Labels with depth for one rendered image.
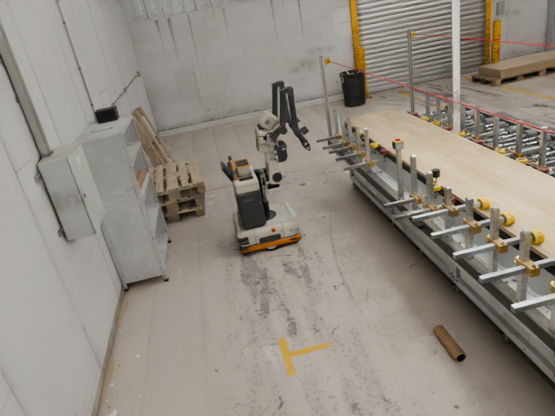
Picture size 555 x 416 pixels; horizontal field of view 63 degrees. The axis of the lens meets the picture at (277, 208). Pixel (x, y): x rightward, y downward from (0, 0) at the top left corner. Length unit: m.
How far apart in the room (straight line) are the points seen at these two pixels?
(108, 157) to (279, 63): 6.93
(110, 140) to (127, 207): 0.64
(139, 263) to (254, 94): 6.70
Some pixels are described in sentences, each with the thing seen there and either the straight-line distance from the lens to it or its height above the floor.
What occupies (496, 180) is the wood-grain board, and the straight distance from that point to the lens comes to 3.77.
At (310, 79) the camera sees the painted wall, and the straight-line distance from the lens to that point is 10.90.
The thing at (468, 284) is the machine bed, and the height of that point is 0.18.
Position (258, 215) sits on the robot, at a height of 0.43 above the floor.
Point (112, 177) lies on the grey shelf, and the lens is 4.39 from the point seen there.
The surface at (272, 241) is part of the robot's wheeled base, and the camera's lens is 4.79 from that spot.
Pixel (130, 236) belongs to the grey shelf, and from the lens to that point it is 4.60.
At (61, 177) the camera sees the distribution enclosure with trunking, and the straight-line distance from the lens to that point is 3.49.
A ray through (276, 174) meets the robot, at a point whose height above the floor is 0.76.
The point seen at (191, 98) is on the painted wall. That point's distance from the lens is 10.61.
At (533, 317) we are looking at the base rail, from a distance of 2.74.
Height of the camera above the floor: 2.38
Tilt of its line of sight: 24 degrees down
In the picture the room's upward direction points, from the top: 10 degrees counter-clockwise
